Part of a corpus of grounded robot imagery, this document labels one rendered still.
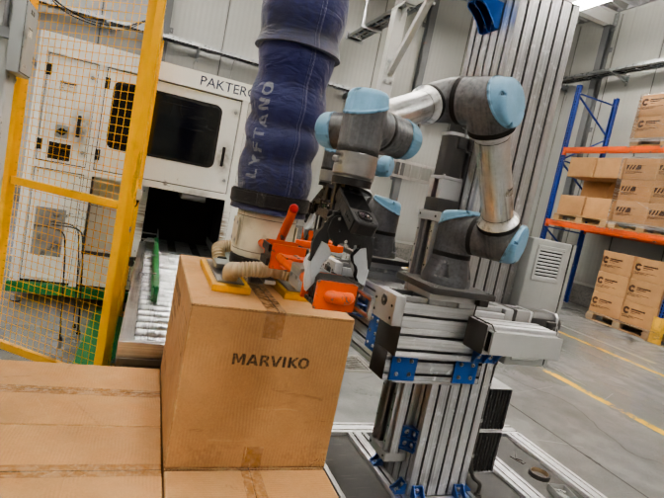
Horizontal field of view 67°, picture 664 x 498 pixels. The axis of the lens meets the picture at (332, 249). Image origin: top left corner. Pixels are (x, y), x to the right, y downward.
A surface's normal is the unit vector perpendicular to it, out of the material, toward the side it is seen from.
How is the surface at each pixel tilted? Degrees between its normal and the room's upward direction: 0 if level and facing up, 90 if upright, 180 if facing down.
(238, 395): 90
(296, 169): 76
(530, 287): 90
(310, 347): 90
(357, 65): 90
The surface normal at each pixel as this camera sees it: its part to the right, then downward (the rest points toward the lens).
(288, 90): 0.15, -0.09
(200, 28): 0.35, 0.17
